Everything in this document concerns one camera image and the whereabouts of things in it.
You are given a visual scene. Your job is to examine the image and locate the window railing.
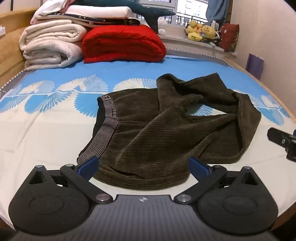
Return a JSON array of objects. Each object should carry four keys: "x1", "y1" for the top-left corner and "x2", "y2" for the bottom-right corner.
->
[{"x1": 175, "y1": 13, "x2": 208, "y2": 26}]

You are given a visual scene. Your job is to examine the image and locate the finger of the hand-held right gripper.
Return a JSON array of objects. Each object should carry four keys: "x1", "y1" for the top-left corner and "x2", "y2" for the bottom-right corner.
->
[{"x1": 267, "y1": 127, "x2": 296, "y2": 163}]

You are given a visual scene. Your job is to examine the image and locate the yellow plush toy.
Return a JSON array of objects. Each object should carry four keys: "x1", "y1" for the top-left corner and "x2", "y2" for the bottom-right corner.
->
[
  {"x1": 201, "y1": 24, "x2": 220, "y2": 40},
  {"x1": 185, "y1": 20, "x2": 205, "y2": 42}
]

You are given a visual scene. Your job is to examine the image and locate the pink and white folded cloth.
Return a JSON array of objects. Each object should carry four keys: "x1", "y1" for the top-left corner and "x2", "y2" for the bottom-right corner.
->
[{"x1": 31, "y1": 0, "x2": 78, "y2": 24}]

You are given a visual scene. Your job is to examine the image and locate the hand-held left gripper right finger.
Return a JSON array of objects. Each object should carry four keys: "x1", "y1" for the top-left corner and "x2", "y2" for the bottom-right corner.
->
[{"x1": 173, "y1": 158, "x2": 262, "y2": 205}]

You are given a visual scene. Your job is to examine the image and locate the blue curtain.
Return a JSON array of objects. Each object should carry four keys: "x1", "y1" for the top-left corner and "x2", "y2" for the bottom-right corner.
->
[{"x1": 206, "y1": 0, "x2": 232, "y2": 26}]

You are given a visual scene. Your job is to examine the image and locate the red cushion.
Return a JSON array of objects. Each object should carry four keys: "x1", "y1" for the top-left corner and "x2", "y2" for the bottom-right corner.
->
[{"x1": 218, "y1": 22, "x2": 240, "y2": 52}]

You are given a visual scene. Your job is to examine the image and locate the teal shark plush toy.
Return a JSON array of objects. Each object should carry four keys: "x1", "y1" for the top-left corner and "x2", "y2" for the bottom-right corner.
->
[{"x1": 69, "y1": 0, "x2": 176, "y2": 34}]

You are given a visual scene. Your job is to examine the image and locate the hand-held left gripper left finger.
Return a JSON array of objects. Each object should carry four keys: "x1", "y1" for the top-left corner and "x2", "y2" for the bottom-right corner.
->
[{"x1": 23, "y1": 156, "x2": 114, "y2": 205}]

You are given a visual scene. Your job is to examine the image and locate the dark olive corduroy pants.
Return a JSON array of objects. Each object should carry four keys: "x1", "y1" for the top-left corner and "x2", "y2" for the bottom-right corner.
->
[{"x1": 76, "y1": 73, "x2": 262, "y2": 191}]

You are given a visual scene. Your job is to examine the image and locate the blue and white printed bedsheet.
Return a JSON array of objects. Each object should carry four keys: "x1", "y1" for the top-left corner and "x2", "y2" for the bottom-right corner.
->
[{"x1": 0, "y1": 54, "x2": 296, "y2": 232}]

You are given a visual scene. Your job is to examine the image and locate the white plush toy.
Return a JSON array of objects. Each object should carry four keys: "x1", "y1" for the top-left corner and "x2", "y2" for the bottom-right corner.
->
[{"x1": 157, "y1": 18, "x2": 168, "y2": 35}]

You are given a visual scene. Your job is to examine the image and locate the dark star-print folded blanket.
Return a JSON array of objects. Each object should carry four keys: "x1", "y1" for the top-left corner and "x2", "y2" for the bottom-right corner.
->
[{"x1": 38, "y1": 13, "x2": 141, "y2": 29}]

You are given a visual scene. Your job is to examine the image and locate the white folded blanket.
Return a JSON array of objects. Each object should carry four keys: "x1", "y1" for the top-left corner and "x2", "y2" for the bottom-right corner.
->
[{"x1": 20, "y1": 20, "x2": 88, "y2": 71}]

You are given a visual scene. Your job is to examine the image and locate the white folded pillow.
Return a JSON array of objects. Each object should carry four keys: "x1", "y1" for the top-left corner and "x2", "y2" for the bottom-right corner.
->
[{"x1": 66, "y1": 5, "x2": 133, "y2": 19}]

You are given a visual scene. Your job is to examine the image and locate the red folded quilt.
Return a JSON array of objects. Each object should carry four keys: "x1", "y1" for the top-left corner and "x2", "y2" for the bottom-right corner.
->
[{"x1": 82, "y1": 24, "x2": 167, "y2": 63}]

